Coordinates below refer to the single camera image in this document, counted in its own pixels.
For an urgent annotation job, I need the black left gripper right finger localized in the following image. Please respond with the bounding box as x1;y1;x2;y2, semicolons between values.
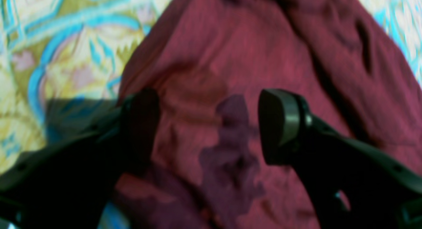
258;89;422;229

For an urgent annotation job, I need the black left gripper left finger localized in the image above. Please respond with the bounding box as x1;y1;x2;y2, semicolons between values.
1;88;160;229

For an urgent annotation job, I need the maroon t-shirt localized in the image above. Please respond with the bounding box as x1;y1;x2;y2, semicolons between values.
113;0;421;229

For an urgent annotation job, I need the patterned tablecloth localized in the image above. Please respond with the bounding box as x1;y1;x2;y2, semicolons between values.
1;0;421;229

